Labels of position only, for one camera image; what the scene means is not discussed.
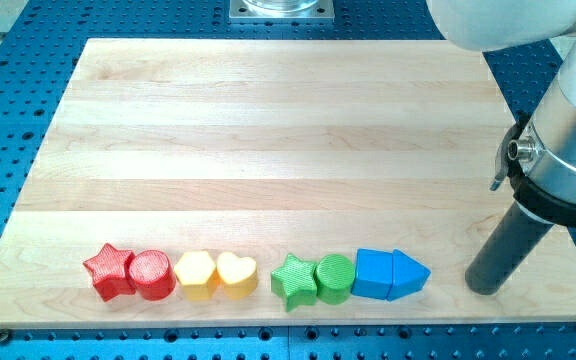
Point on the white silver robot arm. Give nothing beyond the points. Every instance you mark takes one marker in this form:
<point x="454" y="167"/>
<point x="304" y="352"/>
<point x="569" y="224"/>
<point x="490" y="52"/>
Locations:
<point x="543" y="155"/>

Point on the light wooden board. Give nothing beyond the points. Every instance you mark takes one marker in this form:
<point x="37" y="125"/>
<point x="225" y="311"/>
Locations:
<point x="268" y="148"/>

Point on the green star block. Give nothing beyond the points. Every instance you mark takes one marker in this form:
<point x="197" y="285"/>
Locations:
<point x="294" y="282"/>

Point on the green cylinder block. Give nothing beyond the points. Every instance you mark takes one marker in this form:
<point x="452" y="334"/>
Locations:
<point x="334" y="276"/>

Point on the yellow heart block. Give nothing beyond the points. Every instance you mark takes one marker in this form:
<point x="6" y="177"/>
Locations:
<point x="239" y="275"/>

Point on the blue cube block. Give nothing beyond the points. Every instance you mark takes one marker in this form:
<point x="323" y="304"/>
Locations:
<point x="373" y="274"/>

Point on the yellow hexagon block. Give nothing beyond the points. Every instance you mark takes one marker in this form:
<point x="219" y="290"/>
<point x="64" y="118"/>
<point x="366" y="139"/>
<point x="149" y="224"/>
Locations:
<point x="197" y="275"/>

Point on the blue triangle block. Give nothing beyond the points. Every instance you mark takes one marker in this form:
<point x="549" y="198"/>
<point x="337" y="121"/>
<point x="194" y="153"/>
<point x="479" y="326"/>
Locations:
<point x="409" y="276"/>

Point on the red cylinder block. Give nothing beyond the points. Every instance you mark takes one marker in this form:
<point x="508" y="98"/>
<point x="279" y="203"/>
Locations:
<point x="151" y="274"/>

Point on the red star block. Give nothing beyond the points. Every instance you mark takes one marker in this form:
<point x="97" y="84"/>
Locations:
<point x="109" y="271"/>

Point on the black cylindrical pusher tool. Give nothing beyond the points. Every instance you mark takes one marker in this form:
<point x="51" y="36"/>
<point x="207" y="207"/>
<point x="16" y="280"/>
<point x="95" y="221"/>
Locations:
<point x="512" y="240"/>

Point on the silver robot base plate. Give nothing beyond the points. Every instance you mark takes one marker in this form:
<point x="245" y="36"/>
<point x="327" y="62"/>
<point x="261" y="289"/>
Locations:
<point x="251" y="10"/>

